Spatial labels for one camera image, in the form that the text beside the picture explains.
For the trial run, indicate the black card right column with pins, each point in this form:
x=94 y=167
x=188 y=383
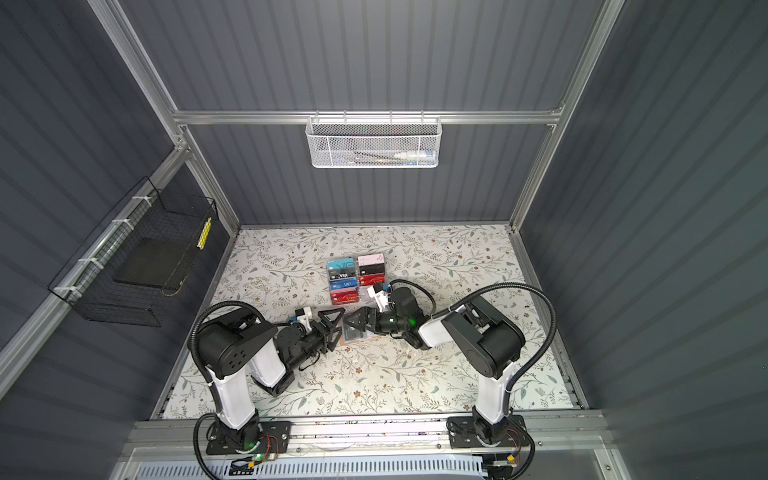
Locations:
x=372 y=269

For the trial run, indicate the yellow marker pen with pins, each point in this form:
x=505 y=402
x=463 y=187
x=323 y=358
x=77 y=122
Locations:
x=204 y=233

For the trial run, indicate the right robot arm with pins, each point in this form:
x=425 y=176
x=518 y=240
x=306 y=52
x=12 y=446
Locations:
x=489 y=340

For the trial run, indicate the pink leather card wallet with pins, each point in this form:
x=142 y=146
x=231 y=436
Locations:
x=352 y=335

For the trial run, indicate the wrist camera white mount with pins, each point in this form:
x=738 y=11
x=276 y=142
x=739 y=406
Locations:
x=303 y=318
x=379 y=292

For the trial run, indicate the pink VIP card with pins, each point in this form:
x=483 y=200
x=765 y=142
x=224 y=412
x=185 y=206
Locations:
x=371 y=259

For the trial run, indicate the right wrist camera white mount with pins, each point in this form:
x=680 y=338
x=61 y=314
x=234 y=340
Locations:
x=379 y=292

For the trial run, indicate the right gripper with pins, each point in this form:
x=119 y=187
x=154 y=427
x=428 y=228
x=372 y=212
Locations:
x=368 y=314

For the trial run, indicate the black wire basket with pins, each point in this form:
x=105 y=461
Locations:
x=86 y=284

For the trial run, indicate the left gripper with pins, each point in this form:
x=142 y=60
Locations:
x=325 y=339

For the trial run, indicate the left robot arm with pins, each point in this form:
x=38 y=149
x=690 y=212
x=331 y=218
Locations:
x=232 y=342

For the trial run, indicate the black pad in basket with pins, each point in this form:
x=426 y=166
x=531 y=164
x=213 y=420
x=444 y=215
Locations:
x=157 y=263

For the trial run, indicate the black VIP card left column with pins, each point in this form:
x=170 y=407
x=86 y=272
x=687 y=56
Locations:
x=339 y=274

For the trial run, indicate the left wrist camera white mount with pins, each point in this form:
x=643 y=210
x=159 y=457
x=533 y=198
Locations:
x=303 y=318

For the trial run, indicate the pens in white basket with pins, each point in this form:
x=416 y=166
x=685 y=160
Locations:
x=408 y=157

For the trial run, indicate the white wire mesh basket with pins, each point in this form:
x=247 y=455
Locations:
x=332 y=145

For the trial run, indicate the red VIP card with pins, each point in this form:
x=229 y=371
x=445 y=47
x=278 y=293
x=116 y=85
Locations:
x=371 y=279

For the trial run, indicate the blue VIP card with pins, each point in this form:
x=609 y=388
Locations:
x=343 y=284

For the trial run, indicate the clear acrylic card holder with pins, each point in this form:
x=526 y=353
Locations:
x=348 y=275

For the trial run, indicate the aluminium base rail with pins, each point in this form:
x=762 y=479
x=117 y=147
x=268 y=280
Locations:
x=384 y=434

